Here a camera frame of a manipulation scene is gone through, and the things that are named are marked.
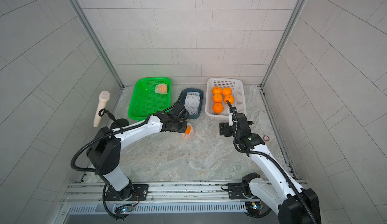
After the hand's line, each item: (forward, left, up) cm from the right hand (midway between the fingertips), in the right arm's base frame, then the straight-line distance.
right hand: (225, 123), depth 82 cm
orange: (+31, +1, -6) cm, 32 cm away
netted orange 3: (+31, -7, -7) cm, 33 cm away
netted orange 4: (+25, +1, -7) cm, 26 cm away
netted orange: (-2, +20, -3) cm, 21 cm away
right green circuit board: (-37, -8, -14) cm, 40 cm away
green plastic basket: (+27, +53, -8) cm, 60 cm away
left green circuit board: (-35, +49, -8) cm, 61 cm away
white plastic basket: (+34, -15, -6) cm, 37 cm away
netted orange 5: (+25, -8, -8) cm, 27 cm away
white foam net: (+19, +18, -3) cm, 26 cm away
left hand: (+2, +22, -6) cm, 23 cm away
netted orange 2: (+35, +41, -5) cm, 54 cm away
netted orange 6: (+17, +2, -7) cm, 18 cm away
